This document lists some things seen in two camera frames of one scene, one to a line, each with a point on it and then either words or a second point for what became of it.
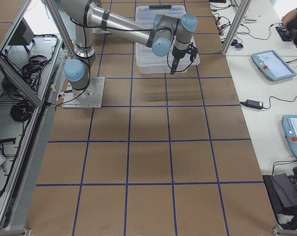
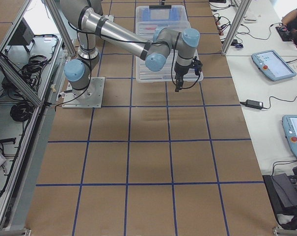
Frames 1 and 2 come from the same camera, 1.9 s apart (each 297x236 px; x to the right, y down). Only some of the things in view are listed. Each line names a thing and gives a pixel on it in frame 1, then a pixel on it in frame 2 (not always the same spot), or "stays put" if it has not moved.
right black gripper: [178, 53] -> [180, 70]
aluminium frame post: [243, 6] stays put
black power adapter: [254, 103] stays put
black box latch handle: [160, 7] stays put
